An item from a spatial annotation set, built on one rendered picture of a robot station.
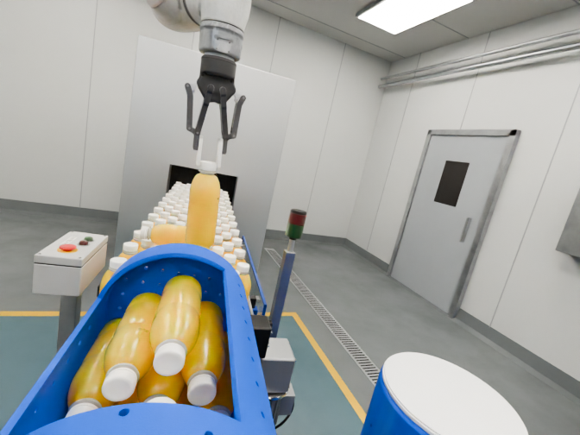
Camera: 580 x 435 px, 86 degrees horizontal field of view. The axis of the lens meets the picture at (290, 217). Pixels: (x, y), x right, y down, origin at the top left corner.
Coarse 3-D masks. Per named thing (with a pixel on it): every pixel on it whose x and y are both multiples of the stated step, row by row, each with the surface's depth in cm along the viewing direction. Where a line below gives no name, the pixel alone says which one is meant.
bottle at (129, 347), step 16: (144, 304) 53; (128, 320) 49; (144, 320) 49; (128, 336) 45; (144, 336) 46; (112, 352) 43; (128, 352) 43; (144, 352) 44; (112, 368) 41; (128, 368) 41; (144, 368) 43
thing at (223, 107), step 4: (224, 88) 67; (220, 92) 67; (224, 92) 67; (220, 96) 67; (224, 96) 68; (224, 100) 68; (220, 104) 70; (224, 104) 68; (220, 108) 69; (224, 108) 68; (220, 112) 70; (224, 112) 69; (220, 116) 71; (224, 116) 69; (220, 120) 71; (224, 120) 69; (224, 124) 70; (224, 128) 70; (224, 132) 70; (224, 136) 70; (228, 136) 71
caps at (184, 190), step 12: (180, 192) 190; (168, 204) 155; (180, 204) 162; (228, 204) 186; (156, 216) 125; (168, 216) 132; (180, 216) 133; (228, 216) 151; (216, 228) 125; (228, 228) 133; (216, 240) 113; (240, 240) 116
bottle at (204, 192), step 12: (192, 180) 72; (204, 180) 70; (216, 180) 72; (192, 192) 71; (204, 192) 70; (216, 192) 72; (192, 204) 71; (204, 204) 71; (216, 204) 73; (192, 216) 72; (204, 216) 72; (216, 216) 74; (192, 228) 72; (204, 228) 72; (192, 240) 73; (204, 240) 73
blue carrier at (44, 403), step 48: (144, 288) 62; (240, 288) 59; (96, 336) 56; (240, 336) 41; (48, 384) 39; (240, 384) 32; (0, 432) 30; (48, 432) 22; (96, 432) 22; (144, 432) 22; (192, 432) 23; (240, 432) 26
